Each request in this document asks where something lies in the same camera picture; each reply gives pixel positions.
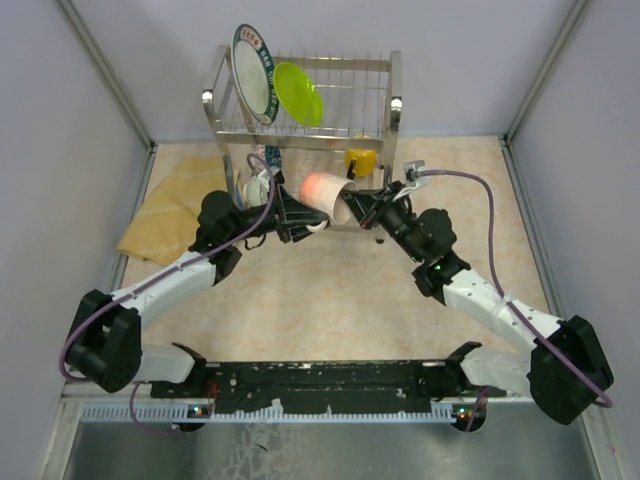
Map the purple cable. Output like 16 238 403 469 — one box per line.
58 153 281 439
419 169 615 434

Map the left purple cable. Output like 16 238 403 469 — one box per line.
58 153 281 439

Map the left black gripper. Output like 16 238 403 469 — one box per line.
226 184 330 243

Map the blue patterned bowl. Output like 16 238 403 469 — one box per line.
253 144 282 169

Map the stainless steel dish rack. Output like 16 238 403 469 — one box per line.
201 44 404 236

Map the left aluminium frame post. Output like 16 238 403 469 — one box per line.
53 0 155 151

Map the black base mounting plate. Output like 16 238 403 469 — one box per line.
151 360 476 415

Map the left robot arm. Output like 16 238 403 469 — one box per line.
58 175 330 397

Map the pink and white mug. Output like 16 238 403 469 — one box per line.
299 171 358 233

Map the right aluminium frame post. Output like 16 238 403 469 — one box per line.
502 0 592 147

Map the white plate green rim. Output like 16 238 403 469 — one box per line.
231 23 279 126

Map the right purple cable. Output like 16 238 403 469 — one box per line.
419 169 615 434

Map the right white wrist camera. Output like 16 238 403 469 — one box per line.
394 160 430 201

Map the aluminium front rail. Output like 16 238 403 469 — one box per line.
60 360 605 402

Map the aluminium frame post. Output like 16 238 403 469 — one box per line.
53 0 155 151
502 0 592 147

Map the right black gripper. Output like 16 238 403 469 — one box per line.
341 181 425 263

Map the pale green patterned bowl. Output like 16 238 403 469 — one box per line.
242 170 270 207

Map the yellow glass mug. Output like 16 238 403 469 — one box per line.
344 148 377 179

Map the yellow cloth with white zigzags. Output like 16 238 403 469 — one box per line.
117 156 226 266

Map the lime green plate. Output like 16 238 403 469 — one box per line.
273 62 324 128

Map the white slotted cable duct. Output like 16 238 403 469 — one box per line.
79 401 473 424

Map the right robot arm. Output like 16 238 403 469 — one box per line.
340 182 614 425

